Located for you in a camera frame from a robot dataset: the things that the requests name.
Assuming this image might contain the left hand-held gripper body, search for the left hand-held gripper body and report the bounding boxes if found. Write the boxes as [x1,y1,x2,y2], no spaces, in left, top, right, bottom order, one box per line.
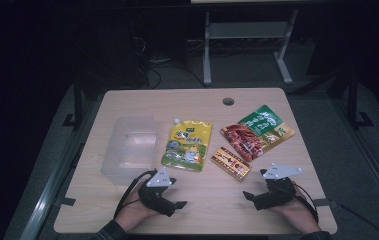
[138,166,179,218]

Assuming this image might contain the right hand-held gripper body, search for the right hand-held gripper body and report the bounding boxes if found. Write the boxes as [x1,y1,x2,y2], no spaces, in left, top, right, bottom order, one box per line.
[252,162,304,211]

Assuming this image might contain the yellow spouted pouch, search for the yellow spouted pouch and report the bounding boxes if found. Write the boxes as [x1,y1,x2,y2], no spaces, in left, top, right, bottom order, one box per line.
[160,117,213,173]

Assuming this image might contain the clear plastic container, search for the clear plastic container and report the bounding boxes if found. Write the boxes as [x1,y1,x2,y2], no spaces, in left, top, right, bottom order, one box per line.
[100,115,160,186]

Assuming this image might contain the person's left hand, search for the person's left hand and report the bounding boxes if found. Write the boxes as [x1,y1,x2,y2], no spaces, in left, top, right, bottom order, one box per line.
[114,195,161,232]

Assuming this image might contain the person's right hand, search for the person's right hand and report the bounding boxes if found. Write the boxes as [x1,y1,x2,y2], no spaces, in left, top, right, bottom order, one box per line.
[270,185,322,234]

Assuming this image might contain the red and green snack packet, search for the red and green snack packet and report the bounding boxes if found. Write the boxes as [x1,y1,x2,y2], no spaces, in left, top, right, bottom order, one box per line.
[219,104,296,163]

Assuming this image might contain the black metal stand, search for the black metal stand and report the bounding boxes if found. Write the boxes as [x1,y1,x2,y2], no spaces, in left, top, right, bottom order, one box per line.
[61,74,85,130]
[346,68,375,130]

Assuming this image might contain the white metal stand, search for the white metal stand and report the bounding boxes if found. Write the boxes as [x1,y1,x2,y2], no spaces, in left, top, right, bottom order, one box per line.
[202,9,299,87]

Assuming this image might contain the right hand-held gripper cable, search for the right hand-held gripper cable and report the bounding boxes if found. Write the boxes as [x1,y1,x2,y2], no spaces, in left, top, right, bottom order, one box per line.
[291,182,320,224]

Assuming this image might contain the black table bracket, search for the black table bracket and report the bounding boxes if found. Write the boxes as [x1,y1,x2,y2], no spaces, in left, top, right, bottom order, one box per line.
[54,196,77,207]
[312,198,340,208]

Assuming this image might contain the thin black cable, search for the thin black cable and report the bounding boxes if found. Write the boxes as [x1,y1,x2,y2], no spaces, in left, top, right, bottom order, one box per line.
[338,203,379,240]

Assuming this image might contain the aluminium rail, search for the aluminium rail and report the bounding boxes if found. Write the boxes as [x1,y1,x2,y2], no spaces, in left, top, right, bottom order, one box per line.
[331,98,379,218]
[19,94,106,240]

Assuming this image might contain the black floor cables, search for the black floor cables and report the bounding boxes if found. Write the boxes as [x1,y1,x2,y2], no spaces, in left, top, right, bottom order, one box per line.
[136,36,209,90]

